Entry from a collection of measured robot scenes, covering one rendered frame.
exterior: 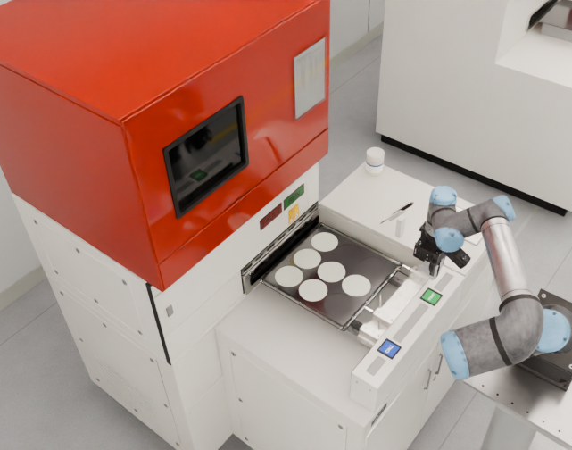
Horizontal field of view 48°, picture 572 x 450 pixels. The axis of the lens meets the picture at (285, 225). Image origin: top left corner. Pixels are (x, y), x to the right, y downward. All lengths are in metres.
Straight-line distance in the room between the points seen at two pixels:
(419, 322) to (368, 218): 0.50
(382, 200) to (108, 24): 1.21
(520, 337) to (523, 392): 0.69
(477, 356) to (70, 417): 2.12
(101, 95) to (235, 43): 0.38
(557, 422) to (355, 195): 1.06
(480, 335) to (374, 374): 0.53
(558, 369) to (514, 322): 0.67
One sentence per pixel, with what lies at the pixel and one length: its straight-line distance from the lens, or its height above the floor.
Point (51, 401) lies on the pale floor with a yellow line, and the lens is 3.30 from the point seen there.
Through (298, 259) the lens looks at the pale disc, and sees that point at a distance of 2.38.
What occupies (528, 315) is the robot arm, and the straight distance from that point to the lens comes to 1.58.
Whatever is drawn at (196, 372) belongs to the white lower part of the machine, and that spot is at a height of 0.68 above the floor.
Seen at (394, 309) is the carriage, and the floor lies 0.88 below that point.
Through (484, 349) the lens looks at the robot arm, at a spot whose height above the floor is 1.40.
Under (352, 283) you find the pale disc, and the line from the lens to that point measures 2.31.
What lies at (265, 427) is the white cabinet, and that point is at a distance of 2.60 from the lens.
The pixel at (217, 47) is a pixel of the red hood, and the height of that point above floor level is 1.82.
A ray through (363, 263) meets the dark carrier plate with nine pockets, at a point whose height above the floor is 0.90.
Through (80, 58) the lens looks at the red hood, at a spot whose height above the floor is 1.82.
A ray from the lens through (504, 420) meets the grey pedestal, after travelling 2.52.
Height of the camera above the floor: 2.64
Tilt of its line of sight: 44 degrees down
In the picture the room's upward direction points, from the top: 3 degrees counter-clockwise
